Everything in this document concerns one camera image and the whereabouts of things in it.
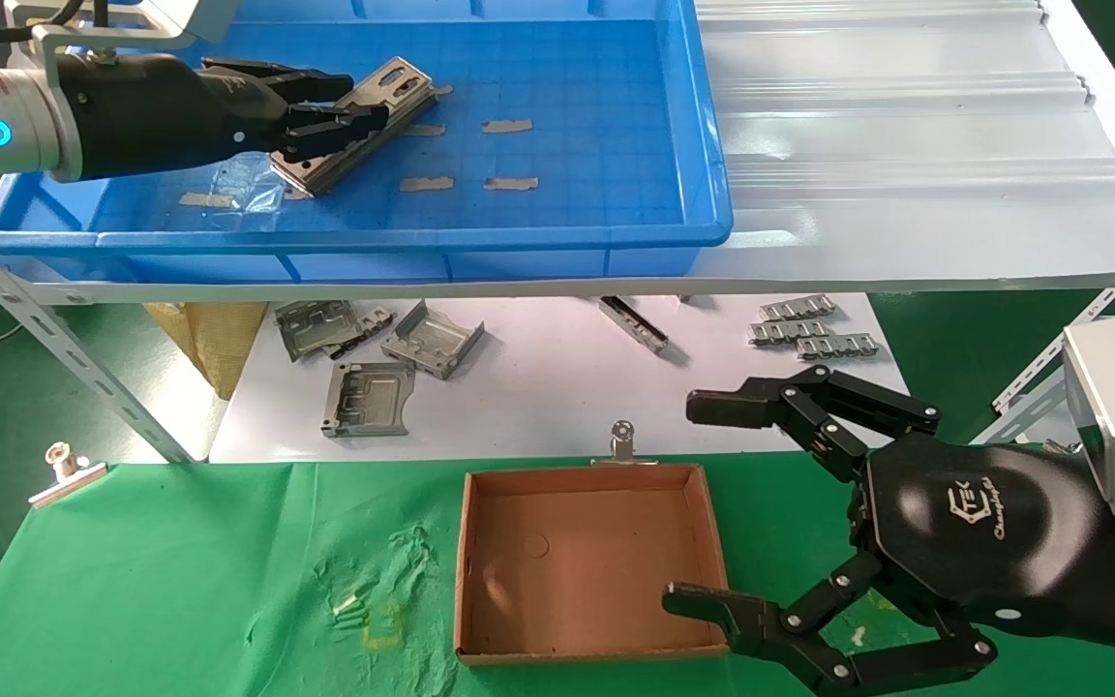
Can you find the flat grey stamped metal bracket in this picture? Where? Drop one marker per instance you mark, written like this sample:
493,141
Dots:
369,402

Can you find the shallow cardboard box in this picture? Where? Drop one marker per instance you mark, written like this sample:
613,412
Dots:
577,571

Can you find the small grey comb metal piece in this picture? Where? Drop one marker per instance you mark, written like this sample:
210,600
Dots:
376,319

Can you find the green cloth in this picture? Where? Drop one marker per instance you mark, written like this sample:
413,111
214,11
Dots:
180,581

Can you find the grey box-shaped metal bracket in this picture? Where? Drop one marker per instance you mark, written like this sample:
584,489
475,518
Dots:
432,344

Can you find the large grey folded metal bracket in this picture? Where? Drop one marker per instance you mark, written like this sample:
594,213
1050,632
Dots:
316,329

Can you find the white corrugated shelf board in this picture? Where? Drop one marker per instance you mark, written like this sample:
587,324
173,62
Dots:
906,145

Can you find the grey tape strip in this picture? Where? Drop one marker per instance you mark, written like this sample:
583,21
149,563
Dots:
506,126
510,183
426,183
426,130
206,199

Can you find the blue plastic tray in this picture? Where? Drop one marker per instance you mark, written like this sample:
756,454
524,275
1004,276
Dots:
567,97

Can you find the narrow dark metal bar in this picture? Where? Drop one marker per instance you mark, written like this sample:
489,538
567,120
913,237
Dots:
635,326

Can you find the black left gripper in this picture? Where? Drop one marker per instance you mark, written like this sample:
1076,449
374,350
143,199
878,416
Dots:
151,111

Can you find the perforated steel shelf brace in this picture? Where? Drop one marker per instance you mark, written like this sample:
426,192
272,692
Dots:
1032,382

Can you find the silver binder clip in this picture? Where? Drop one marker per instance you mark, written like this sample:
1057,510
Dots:
69,484
622,447

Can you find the perforated steel shelf upright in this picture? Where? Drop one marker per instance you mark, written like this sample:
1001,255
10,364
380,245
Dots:
74,358

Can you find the clear plastic film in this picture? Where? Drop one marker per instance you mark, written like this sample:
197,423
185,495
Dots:
262,196

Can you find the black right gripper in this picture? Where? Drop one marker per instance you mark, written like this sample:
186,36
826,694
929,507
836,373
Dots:
983,532

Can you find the small slotted metal shield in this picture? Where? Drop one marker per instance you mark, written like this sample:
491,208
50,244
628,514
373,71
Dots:
790,333
838,347
798,310

